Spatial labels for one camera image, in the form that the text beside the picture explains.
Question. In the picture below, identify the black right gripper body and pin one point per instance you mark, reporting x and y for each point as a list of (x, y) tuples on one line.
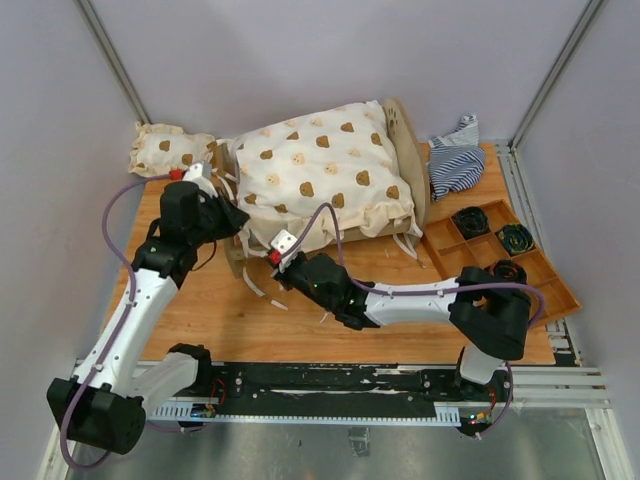
[(295, 277)]

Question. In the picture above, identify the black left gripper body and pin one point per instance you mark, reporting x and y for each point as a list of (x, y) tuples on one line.
[(214, 223)]

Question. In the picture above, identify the large bear print cushion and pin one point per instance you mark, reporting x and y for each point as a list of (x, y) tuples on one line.
[(320, 180)]

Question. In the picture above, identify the wooden striped pet bed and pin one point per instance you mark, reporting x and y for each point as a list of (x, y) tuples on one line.
[(410, 165)]

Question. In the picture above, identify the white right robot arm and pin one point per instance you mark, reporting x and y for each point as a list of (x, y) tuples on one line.
[(491, 313)]

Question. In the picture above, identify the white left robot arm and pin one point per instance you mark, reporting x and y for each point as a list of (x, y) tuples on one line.
[(104, 404)]

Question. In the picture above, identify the small bear print pillow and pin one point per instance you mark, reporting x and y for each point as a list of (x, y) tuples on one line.
[(161, 148)]

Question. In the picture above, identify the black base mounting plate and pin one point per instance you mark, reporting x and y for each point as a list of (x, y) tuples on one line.
[(341, 389)]

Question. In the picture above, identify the wooden compartment tray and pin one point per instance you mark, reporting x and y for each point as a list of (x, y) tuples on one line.
[(450, 253)]

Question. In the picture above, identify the blue striped cloth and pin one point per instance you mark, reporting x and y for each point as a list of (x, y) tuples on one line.
[(456, 160)]

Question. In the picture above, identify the black orange rolled fabric item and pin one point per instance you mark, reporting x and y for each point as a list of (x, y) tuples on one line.
[(508, 270)]

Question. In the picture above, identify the blue yellow rolled fabric item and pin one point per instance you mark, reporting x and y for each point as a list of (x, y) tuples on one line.
[(516, 239)]

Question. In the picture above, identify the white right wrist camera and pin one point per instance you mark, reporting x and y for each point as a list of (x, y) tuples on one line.
[(284, 248)]

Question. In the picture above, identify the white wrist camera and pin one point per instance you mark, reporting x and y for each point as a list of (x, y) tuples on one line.
[(197, 172), (284, 248)]

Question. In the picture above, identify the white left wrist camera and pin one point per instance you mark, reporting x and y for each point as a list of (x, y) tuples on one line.
[(197, 172)]

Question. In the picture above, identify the grey slotted cable duct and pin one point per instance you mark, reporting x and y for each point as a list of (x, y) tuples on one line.
[(188, 412)]

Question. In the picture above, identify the left aluminium frame post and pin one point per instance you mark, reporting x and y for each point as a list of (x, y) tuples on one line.
[(116, 66)]

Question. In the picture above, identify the aluminium frame post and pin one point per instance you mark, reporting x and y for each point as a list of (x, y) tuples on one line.
[(580, 30), (116, 66)]

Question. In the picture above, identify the right aluminium frame post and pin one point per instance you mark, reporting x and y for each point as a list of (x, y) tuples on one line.
[(580, 30)]

